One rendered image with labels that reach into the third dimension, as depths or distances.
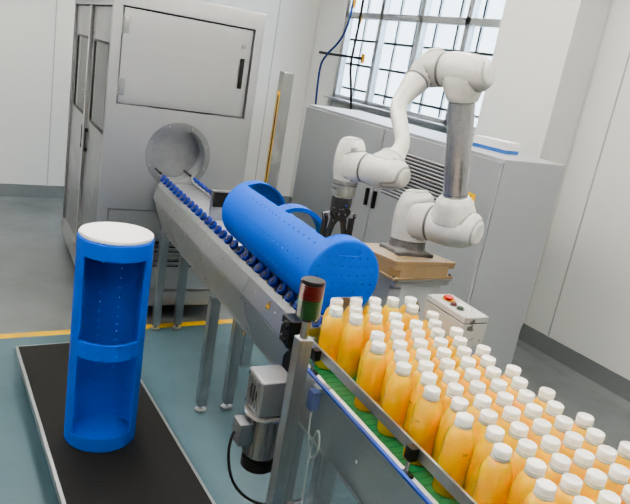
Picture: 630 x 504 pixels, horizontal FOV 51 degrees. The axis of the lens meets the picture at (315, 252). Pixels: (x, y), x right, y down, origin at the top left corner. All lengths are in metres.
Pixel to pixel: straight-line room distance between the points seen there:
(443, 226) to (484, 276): 1.23
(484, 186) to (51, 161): 4.63
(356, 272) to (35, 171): 5.22
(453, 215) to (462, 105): 0.42
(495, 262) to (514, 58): 1.75
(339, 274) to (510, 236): 1.85
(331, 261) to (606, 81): 3.14
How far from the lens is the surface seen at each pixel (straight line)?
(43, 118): 7.01
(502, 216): 3.79
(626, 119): 4.79
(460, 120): 2.57
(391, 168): 2.19
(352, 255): 2.21
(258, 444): 2.09
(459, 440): 1.52
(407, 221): 2.75
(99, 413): 3.09
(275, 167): 3.56
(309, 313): 1.64
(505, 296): 4.05
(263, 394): 1.98
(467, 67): 2.51
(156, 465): 2.81
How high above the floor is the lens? 1.78
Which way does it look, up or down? 16 degrees down
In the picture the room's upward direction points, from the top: 10 degrees clockwise
